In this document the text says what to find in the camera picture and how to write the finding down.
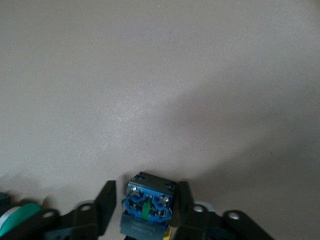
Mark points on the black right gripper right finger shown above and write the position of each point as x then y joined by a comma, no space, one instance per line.
186,215

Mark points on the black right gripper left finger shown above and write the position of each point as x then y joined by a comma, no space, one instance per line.
105,207

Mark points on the yellow push button switch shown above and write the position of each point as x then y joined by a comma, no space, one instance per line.
147,205

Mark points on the brown table cover cloth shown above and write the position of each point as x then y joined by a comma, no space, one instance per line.
150,87

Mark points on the green push button switch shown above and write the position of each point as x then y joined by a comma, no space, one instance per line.
22,215

